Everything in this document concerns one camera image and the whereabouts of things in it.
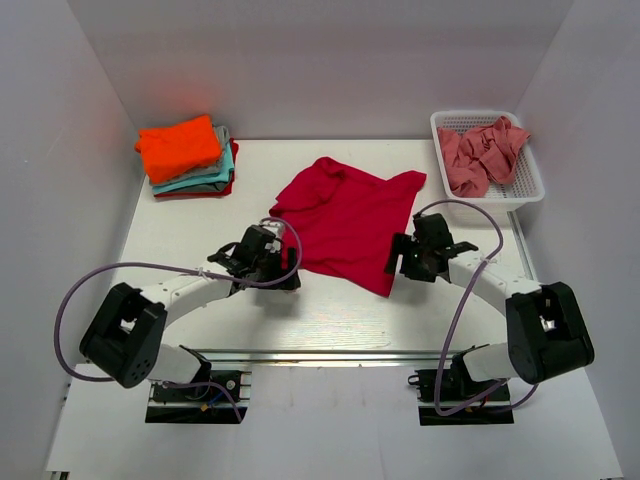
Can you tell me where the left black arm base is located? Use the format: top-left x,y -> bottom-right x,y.
145,351 -> 252,425

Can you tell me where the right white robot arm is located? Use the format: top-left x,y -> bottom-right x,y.
385,214 -> 595,399

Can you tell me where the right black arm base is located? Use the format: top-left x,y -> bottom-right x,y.
407,352 -> 514,427

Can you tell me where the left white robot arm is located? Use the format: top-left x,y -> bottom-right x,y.
79,218 -> 301,399

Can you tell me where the folded turquoise t shirt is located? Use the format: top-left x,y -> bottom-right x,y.
151,140 -> 237,196

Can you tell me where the crumpled pink t shirt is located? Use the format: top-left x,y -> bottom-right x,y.
436,116 -> 531,198

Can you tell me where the white plastic basket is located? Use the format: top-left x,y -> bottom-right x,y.
430,110 -> 545,214

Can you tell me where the folded dark red t shirt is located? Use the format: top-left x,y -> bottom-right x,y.
153,141 -> 240,200

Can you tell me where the folded grey t shirt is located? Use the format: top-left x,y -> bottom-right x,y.
167,124 -> 233,183

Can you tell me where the folded orange t shirt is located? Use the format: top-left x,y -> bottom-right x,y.
134,115 -> 223,184

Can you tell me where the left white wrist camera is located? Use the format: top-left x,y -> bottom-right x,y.
259,219 -> 286,252

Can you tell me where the aluminium table rail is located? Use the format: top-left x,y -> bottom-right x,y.
189,209 -> 541,369

